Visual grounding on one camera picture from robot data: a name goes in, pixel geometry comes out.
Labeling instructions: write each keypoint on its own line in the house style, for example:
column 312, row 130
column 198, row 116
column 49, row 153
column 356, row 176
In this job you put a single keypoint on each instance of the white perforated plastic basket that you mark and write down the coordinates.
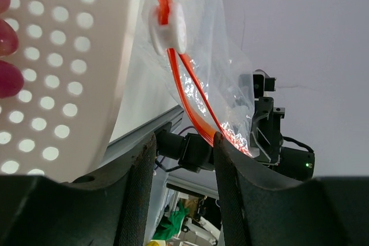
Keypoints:
column 74, row 56

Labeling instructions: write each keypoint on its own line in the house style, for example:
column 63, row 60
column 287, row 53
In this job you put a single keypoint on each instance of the red grape bunch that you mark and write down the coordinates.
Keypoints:
column 12, row 80

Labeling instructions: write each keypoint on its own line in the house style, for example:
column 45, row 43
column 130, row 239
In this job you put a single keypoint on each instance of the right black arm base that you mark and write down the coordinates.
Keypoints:
column 192, row 152

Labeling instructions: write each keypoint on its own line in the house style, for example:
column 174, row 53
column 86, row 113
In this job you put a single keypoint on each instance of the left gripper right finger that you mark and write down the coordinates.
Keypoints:
column 262, row 207

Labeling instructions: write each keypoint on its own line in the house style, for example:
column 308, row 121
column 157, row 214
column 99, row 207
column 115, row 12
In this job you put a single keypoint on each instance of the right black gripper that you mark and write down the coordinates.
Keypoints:
column 265, row 136

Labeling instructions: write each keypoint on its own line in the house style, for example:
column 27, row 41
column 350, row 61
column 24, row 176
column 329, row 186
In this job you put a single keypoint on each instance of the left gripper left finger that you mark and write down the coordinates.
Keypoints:
column 108, row 206

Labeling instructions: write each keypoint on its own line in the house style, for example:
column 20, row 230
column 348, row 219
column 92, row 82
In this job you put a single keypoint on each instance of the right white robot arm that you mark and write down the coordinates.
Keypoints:
column 297, row 160

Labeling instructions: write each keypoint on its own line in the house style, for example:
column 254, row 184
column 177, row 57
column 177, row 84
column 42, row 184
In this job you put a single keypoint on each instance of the aluminium mounting rail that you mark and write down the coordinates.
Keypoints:
column 129, row 140

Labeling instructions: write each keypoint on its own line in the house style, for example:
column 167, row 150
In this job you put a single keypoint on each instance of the clear zip top bag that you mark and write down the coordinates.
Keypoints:
column 185, row 43

